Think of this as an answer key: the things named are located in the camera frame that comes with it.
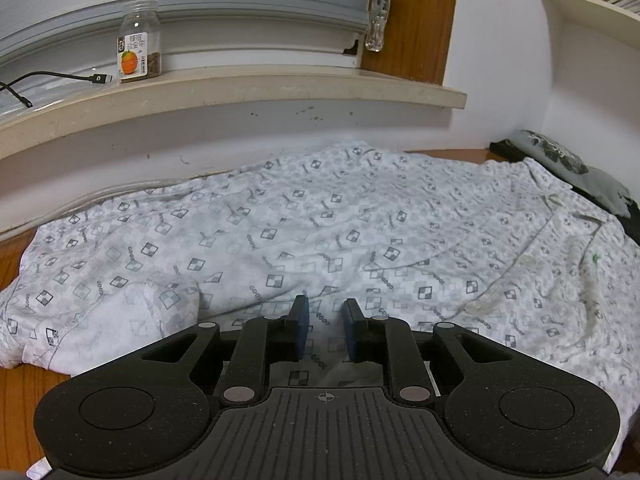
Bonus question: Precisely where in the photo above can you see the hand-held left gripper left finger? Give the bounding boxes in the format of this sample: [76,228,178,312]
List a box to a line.
[141,294,311,406]

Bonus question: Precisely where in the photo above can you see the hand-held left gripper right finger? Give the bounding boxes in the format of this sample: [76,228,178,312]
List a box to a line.
[342,298,513,406]

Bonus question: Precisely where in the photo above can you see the white patterned shirt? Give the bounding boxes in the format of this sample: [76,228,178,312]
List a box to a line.
[0,140,640,477]

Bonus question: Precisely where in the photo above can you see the beige window sill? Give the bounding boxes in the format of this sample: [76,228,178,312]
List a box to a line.
[0,67,468,162]

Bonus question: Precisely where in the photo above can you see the grey printed cloth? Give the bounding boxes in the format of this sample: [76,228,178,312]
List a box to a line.
[489,138,640,247]

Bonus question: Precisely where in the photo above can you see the clear jar with orange label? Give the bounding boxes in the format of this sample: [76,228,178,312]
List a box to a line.
[117,0,163,85]

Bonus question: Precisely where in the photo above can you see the grey window blind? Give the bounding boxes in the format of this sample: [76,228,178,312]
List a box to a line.
[0,0,377,91]

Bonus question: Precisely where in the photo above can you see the white cable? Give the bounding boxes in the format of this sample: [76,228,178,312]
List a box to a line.
[0,180,171,237]

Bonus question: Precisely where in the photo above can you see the clear blind cord pull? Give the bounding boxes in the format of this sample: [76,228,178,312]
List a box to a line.
[364,0,396,54]

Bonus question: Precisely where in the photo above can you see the wooden window frame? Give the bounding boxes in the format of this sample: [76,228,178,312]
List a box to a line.
[357,0,461,87]

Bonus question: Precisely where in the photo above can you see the black cable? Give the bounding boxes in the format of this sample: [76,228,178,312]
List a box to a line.
[0,72,114,109]

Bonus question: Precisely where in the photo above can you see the white wall shelf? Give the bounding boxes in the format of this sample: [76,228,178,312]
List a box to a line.
[537,0,640,48]

